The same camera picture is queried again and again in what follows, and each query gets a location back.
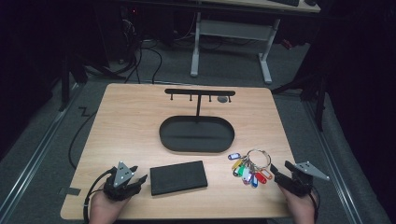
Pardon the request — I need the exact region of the bundle of black cables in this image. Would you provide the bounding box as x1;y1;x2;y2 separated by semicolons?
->
120;6;163;85

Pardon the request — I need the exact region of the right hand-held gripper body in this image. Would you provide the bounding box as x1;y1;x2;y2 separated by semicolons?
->
275;161;331;199

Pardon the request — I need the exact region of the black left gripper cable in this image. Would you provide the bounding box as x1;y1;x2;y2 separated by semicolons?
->
82;167;117;224

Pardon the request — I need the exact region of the black floor cable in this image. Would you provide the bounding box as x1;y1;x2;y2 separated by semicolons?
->
67;106;98;171

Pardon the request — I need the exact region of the key ring with coloured tags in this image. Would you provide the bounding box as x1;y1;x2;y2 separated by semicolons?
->
227;148;274;189

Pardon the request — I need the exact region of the black metal stand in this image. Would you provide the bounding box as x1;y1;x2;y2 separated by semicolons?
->
270;73;330;133
58;50;127;113

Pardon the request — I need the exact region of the grey tape strip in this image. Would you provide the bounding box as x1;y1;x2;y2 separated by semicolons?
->
57;187;82;197

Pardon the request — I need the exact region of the person's right hand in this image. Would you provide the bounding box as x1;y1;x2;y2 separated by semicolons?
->
277;185;318;224

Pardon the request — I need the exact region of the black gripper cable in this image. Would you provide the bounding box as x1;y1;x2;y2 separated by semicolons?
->
82;167;117;224
307;186;321;222

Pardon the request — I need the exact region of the person's left hand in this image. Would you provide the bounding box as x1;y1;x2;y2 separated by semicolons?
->
89;186;133;224

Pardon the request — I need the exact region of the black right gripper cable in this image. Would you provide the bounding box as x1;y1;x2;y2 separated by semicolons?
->
307;186;321;222

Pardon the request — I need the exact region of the black oval tray with hook bar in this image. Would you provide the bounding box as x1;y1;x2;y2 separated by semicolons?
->
159;88;236;154

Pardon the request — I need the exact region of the metal floor rail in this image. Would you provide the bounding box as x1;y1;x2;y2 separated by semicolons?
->
302;100;364;224
0;83;84;218

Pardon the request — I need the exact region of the wooden desk with white frame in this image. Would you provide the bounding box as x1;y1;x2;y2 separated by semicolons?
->
190;0;322;86

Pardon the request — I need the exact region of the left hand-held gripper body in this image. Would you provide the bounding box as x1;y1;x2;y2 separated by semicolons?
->
103;161;143;202

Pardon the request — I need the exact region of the black keyboard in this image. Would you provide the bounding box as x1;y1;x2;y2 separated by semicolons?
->
268;0;301;7

